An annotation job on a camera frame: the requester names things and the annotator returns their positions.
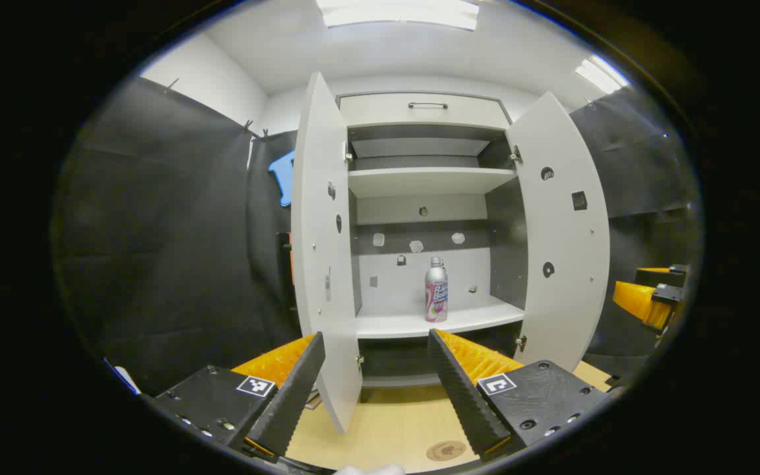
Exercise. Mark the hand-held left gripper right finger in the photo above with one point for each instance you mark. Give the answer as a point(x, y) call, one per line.
point(462, 396)

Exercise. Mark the white cabinet drawer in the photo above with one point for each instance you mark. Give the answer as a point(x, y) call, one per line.
point(380, 112)

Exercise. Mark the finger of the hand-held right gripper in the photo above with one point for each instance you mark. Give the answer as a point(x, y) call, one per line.
point(640, 302)
point(664, 276)

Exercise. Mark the white and blue object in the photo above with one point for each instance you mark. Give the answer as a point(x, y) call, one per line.
point(124, 379)

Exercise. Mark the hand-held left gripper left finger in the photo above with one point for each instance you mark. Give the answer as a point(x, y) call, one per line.
point(287, 402)

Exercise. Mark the white cabinet door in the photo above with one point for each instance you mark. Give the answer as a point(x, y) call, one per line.
point(565, 310)
point(317, 231)

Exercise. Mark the white and grey cabinet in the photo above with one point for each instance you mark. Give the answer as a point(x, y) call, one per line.
point(506, 251)

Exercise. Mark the silver bottle with pink label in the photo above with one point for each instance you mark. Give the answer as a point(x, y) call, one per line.
point(437, 293)

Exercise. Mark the ceiling light panel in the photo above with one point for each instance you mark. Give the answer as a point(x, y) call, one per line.
point(601, 74)

